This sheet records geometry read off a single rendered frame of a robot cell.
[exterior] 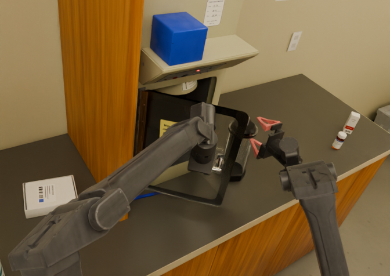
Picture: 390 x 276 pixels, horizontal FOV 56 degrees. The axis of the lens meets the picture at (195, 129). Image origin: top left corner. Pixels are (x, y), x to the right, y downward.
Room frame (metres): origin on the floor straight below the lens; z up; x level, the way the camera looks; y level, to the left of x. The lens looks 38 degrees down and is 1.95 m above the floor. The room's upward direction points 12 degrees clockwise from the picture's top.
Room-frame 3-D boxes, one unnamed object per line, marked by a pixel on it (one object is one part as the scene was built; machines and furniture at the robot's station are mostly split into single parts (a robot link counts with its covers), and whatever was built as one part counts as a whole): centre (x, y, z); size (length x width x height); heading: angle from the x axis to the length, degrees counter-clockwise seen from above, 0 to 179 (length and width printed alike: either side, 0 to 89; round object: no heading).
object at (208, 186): (0.83, 0.01, 1.19); 0.30 x 0.01 x 0.40; 87
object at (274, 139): (0.94, -0.28, 1.20); 0.07 x 0.07 x 0.10; 41
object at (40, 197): (0.75, 0.42, 0.96); 0.16 x 0.12 x 0.04; 120
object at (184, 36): (0.84, 0.09, 1.56); 0.10 x 0.10 x 0.09; 42
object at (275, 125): (0.99, -0.23, 1.23); 0.09 x 0.07 x 0.07; 41
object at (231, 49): (0.90, 0.02, 1.46); 0.32 x 0.11 x 0.10; 132
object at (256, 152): (0.99, -0.23, 1.16); 0.09 x 0.07 x 0.07; 41
